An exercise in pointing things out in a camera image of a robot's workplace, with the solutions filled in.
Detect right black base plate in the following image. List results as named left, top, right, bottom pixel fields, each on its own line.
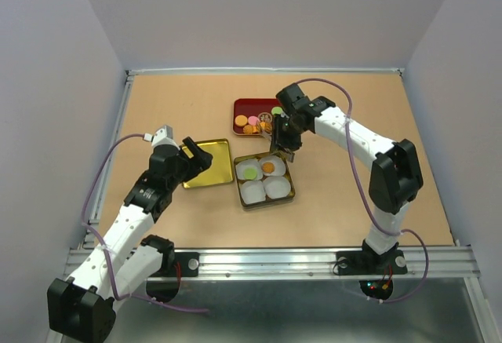
left=336, top=250, right=408, bottom=276

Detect orange fish-shaped cookie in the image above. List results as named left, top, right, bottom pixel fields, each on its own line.
left=256, top=122, right=272, bottom=134

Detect white paper cup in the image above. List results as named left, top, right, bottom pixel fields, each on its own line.
left=263, top=176, right=292, bottom=199
left=259, top=155, right=286, bottom=177
left=239, top=181, right=266, bottom=206
left=235, top=159, right=263, bottom=181

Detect white paper cup back right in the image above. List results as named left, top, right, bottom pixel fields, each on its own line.
left=259, top=155, right=286, bottom=177

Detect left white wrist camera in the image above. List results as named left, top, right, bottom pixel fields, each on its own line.
left=143, top=125, right=178, bottom=148

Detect green round cookie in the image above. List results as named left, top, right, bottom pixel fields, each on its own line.
left=242, top=167, right=257, bottom=180
left=271, top=106, right=283, bottom=115

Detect brown round cookie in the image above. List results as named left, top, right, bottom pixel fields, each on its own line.
left=261, top=162, right=275, bottom=173

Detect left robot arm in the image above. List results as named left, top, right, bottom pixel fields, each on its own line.
left=47, top=129, right=213, bottom=342

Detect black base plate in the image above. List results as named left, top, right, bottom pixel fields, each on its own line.
left=148, top=251, right=200, bottom=278
left=336, top=250, right=408, bottom=276

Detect gold square cookie tin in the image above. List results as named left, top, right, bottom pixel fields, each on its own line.
left=233, top=152, right=296, bottom=210

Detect white paper cup front right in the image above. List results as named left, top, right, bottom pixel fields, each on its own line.
left=263, top=176, right=292, bottom=199

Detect orange waffle round cookie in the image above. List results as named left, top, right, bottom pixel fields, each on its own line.
left=242, top=125, right=256, bottom=135

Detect white paper cup back left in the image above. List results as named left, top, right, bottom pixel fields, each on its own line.
left=235, top=159, right=263, bottom=181

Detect metal tongs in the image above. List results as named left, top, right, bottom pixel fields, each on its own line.
left=256, top=119, right=301, bottom=163

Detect gold tin lid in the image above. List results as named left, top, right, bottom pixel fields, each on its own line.
left=183, top=138, right=234, bottom=189

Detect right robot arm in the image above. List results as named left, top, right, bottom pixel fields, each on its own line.
left=271, top=82, right=424, bottom=272

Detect aluminium front rail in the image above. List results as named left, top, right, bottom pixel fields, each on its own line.
left=62, top=245, right=482, bottom=282

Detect pink round cookie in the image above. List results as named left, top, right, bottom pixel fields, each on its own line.
left=248, top=115, right=260, bottom=126

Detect red rectangular tray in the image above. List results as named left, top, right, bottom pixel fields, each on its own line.
left=232, top=98, right=282, bottom=137

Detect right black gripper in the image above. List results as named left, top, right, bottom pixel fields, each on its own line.
left=268, top=113, right=307, bottom=155

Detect white paper cup front left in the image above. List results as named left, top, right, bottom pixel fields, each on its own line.
left=239, top=181, right=266, bottom=206

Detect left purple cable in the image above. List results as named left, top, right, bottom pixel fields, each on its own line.
left=80, top=133, right=211, bottom=315

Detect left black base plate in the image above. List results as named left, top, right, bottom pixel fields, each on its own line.
left=148, top=251, right=200, bottom=278

